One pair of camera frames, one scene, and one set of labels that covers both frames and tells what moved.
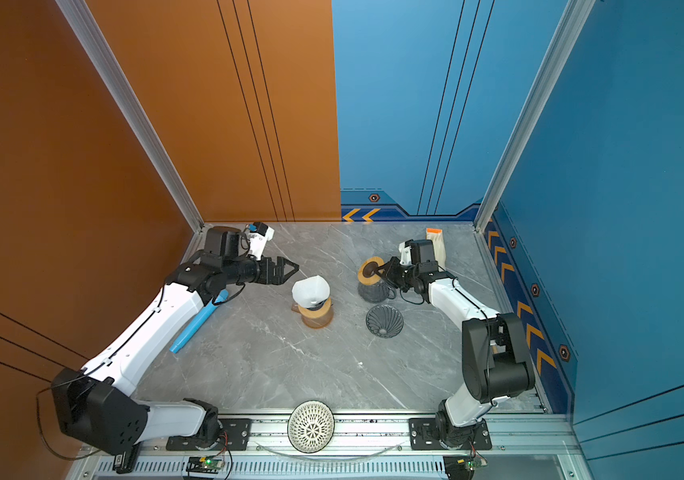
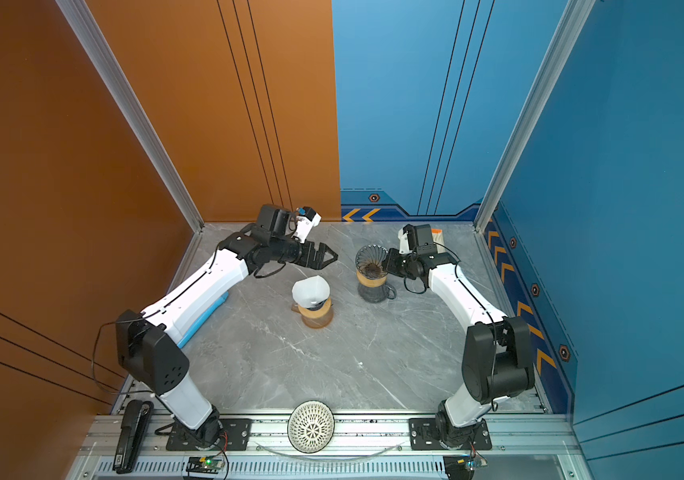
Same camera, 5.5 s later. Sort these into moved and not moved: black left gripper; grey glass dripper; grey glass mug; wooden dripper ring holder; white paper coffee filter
Moved: black left gripper; grey glass dripper
Not moved: grey glass mug; white paper coffee filter; wooden dripper ring holder
